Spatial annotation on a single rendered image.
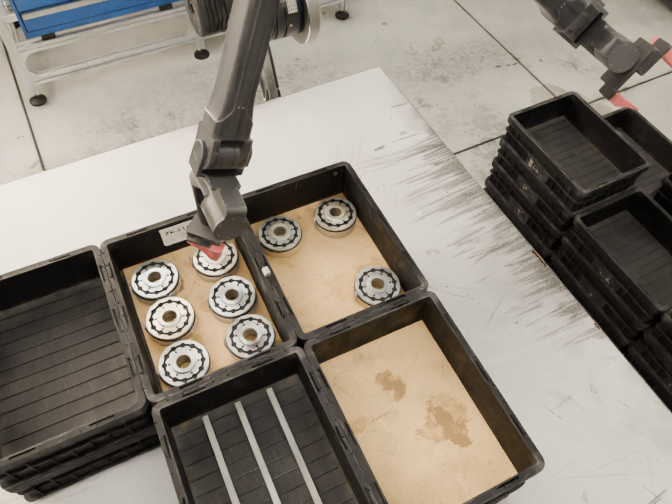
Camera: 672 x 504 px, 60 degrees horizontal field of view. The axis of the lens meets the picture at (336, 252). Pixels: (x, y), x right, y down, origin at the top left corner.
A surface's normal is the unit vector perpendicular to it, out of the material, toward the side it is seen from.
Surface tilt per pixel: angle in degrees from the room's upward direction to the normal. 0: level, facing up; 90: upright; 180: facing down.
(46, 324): 0
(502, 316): 0
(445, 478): 0
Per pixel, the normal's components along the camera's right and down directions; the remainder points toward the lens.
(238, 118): 0.51, 0.64
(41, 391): 0.04, -0.56
